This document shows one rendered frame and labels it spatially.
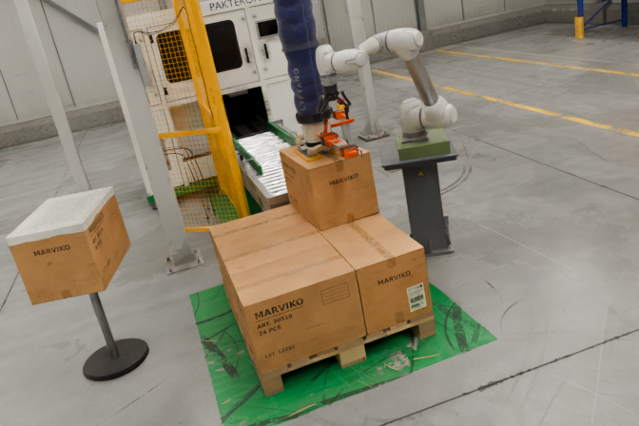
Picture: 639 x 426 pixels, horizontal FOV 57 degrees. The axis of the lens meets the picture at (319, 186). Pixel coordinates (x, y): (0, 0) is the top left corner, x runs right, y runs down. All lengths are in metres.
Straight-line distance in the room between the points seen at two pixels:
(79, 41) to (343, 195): 9.80
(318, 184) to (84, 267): 1.36
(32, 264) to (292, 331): 1.40
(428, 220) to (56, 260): 2.38
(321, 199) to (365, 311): 0.74
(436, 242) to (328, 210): 1.03
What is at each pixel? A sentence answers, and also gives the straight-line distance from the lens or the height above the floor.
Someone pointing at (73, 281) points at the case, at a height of 0.71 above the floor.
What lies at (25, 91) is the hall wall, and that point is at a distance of 13.01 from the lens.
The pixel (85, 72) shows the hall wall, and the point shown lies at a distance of 12.82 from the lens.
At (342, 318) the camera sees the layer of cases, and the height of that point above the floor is 0.30.
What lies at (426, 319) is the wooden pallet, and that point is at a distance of 3.37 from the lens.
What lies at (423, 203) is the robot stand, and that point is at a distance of 4.12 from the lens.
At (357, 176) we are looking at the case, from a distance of 3.55.
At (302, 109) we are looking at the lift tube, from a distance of 3.60.
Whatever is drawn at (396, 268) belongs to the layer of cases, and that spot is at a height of 0.47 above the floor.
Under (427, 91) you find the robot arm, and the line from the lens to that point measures 3.77.
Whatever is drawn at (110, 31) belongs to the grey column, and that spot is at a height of 1.89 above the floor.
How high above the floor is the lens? 1.96
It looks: 19 degrees down
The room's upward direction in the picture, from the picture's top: 11 degrees counter-clockwise
